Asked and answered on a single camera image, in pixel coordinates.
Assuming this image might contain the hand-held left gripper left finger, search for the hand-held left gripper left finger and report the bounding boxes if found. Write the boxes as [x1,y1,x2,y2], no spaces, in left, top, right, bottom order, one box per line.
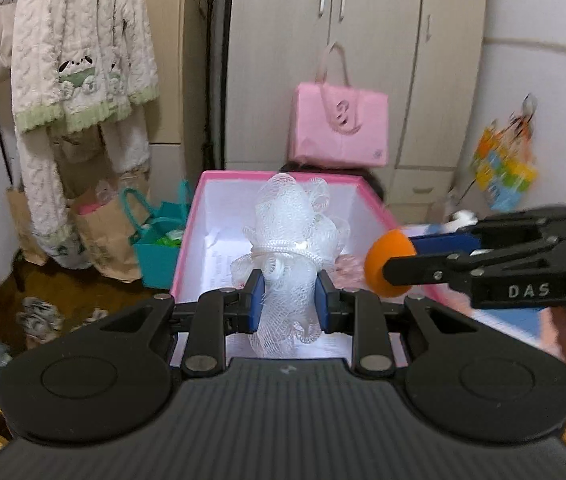
[98,269,266,379]

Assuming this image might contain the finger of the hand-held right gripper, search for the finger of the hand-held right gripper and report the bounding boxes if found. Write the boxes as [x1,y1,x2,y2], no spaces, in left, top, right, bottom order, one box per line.
[382,237,566,288]
[409,206,566,257]

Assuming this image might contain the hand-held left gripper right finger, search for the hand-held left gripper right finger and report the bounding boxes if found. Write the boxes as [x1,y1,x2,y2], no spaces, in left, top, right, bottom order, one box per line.
[314,270,480,379]

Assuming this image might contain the orange makeup sponge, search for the orange makeup sponge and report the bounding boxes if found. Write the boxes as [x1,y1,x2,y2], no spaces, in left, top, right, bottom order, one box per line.
[364,229,419,297]

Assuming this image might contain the white mesh bath pouf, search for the white mesh bath pouf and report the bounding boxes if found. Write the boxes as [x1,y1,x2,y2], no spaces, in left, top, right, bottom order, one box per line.
[230,172,351,358]

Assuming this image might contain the pink cardboard box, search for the pink cardboard box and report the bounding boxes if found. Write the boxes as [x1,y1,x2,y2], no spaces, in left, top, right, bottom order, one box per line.
[169,170,468,368]

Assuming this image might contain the white plush toy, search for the white plush toy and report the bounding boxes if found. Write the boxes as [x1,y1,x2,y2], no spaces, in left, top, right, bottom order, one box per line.
[448,210,478,233]

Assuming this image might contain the pink floral scrunchie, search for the pink floral scrunchie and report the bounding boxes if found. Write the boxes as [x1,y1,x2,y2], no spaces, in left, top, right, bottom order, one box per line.
[335,254,370,288]

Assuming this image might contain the colourful patchwork blanket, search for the colourful patchwork blanket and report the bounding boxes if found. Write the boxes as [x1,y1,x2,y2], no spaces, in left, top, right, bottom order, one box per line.
[388,210,564,356]

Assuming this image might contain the blue wet wipes pack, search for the blue wet wipes pack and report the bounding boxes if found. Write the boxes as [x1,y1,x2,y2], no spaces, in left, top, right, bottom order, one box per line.
[470,307,546,348]

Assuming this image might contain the teal gift bag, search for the teal gift bag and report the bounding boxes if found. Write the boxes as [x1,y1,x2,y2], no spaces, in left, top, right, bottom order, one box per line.
[120,180,195,290]

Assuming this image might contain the large brown paper bag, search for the large brown paper bag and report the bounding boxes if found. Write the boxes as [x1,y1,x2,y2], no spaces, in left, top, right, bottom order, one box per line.
[70,170,151,283]

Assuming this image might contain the grey striped slipper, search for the grey striped slipper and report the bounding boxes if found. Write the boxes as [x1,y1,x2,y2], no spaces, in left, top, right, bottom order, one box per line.
[16,296,64,346]
[70,307,109,333]

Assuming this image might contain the pink tote bag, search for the pink tote bag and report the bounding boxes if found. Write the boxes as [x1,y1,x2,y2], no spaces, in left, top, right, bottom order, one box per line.
[290,41,390,169]

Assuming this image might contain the white fluffy pajama pants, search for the white fluffy pajama pants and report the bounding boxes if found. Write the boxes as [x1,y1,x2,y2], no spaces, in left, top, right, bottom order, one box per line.
[16,110,153,268]

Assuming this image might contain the small brown paper bag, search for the small brown paper bag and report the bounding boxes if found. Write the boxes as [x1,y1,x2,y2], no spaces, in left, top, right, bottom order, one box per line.
[6,185,49,267]

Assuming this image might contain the tall beige wooden cabinet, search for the tall beige wooden cabinet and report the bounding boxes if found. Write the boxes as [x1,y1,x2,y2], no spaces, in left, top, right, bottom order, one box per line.
[128,0,214,196]

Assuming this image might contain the beige wooden wardrobe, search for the beige wooden wardrobe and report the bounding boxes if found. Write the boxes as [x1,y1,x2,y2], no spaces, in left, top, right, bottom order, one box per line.
[213,0,488,241]

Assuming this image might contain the white fluffy cardigan green trim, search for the white fluffy cardigan green trim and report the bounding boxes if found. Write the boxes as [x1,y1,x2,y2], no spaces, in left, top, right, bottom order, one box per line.
[10,0,160,135]

